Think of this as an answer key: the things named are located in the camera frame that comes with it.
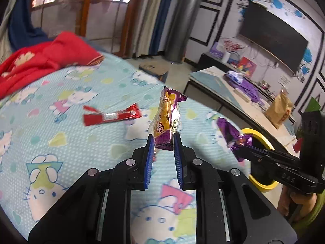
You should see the dark blue cloth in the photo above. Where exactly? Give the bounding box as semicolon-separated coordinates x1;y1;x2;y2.
8;0;55;52

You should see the purple yellow snack packet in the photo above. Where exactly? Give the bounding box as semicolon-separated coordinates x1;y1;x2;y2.
148;86;188;151

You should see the person's right hand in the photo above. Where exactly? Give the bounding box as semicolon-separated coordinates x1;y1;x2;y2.
277;187;318;221

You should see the round framed ornament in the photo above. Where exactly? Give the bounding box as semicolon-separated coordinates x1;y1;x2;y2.
227;51;240;66

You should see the colourful picture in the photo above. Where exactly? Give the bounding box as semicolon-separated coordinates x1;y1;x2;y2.
237;56;257;77

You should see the red snack wrapper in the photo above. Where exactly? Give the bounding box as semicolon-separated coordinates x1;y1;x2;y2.
83;103;141;127

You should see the yellow rimmed trash bin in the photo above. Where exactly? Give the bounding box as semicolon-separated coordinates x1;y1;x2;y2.
240;128;278;193

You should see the cardboard topped stool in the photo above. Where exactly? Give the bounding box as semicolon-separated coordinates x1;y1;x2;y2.
138;60;169;83

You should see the black wall television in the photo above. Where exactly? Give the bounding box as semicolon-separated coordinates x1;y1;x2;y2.
239;0;309;74

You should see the purple foil wrapper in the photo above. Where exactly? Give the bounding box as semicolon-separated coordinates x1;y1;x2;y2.
217;117;253;162

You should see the dark television cabinet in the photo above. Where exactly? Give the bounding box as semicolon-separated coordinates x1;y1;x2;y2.
198;53;275;99

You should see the brown paper bag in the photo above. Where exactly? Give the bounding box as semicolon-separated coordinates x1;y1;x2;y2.
265;89;293;129

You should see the cartoon printed bedsheet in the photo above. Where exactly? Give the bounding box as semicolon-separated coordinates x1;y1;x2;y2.
0;53;252;244

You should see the white power strip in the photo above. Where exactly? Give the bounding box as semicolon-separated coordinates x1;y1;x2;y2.
234;88;250;103

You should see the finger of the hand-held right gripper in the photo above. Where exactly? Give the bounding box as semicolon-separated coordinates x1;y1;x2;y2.
237;145;300;170

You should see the blue curtain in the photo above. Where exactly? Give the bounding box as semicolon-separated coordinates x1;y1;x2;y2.
148;0;176;56

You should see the green bag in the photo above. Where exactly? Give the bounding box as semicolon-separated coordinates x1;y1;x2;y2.
305;95;321;113

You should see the wet wipes pack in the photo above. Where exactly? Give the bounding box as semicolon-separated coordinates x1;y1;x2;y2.
226;70;244;84

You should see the beige curtain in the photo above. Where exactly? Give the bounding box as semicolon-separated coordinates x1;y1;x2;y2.
134;0;165;58

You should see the wooden glass door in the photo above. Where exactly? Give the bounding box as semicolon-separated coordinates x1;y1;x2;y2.
30;0;138;56

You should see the low coffee table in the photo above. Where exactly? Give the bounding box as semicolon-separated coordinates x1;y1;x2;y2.
183;66;302;153

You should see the purple cloth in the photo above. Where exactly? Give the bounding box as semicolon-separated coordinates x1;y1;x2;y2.
225;77;266;106

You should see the purple box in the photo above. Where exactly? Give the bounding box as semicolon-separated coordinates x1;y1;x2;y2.
209;42;224;58

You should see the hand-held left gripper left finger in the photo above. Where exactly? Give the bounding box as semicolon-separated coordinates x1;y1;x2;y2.
28;135;155;244

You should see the white vase with red flowers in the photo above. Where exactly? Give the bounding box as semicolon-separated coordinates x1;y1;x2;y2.
222;39;242;63

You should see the red blanket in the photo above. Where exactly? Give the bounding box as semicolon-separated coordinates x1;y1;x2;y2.
0;31;104;99

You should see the silver tower air conditioner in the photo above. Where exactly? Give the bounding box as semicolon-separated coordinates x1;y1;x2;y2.
164;0;205;63

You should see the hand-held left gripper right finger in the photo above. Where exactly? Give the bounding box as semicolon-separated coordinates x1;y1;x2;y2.
173;133;297;244

